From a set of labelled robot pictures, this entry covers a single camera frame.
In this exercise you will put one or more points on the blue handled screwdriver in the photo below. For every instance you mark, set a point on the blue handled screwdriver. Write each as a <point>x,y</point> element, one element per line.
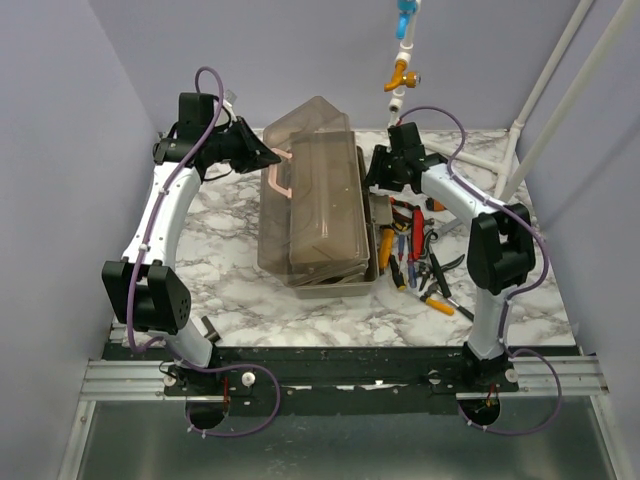
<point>410,263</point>

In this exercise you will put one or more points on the black pruning shears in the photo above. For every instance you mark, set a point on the black pruning shears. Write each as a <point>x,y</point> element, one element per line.
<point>435,269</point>

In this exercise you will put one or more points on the beige plastic tool box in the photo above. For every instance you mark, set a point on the beige plastic tool box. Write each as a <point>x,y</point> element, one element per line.
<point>315,232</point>

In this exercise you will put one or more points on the yellow utility knife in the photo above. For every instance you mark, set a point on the yellow utility knife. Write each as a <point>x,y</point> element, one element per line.
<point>385,247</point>

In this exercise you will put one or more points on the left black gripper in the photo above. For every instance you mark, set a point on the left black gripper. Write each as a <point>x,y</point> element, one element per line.
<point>254,154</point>

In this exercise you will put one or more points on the aluminium extrusion rail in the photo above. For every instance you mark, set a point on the aluminium extrusion rail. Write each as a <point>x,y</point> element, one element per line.
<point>106,381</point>

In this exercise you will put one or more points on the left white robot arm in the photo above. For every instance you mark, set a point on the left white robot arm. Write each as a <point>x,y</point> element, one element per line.
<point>144,290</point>

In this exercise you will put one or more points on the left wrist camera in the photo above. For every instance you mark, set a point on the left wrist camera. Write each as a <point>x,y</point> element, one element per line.
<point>228,103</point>

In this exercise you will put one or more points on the black T-handle bolt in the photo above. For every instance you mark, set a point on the black T-handle bolt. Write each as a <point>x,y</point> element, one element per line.
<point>211,334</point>

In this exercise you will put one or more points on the blue pipe valve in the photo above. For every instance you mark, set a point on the blue pipe valve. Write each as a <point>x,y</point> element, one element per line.
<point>408,11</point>

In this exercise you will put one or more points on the hex key set orange holder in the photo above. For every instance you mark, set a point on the hex key set orange holder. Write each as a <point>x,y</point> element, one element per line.
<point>434,205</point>

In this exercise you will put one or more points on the orange black pliers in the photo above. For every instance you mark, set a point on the orange black pliers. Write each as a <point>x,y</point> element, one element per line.
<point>403,214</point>

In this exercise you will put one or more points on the orange brass tap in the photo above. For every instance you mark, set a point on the orange brass tap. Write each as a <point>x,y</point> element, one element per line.
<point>402,77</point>

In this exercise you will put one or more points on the silver combination wrench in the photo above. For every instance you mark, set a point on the silver combination wrench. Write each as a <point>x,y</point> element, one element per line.
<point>450,226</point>

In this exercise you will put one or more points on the black yellow screwdriver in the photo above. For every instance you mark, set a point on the black yellow screwdriver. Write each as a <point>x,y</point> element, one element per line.
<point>396,274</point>

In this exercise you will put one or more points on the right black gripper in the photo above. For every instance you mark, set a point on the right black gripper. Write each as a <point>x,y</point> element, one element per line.
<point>381,156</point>

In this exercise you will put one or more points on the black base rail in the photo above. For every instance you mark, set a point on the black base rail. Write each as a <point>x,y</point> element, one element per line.
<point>339,381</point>

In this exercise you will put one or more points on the red folding knife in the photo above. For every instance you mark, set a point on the red folding knife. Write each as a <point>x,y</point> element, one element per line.
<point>417,233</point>

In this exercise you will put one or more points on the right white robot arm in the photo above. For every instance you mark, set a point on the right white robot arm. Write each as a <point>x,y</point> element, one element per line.
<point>500,250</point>

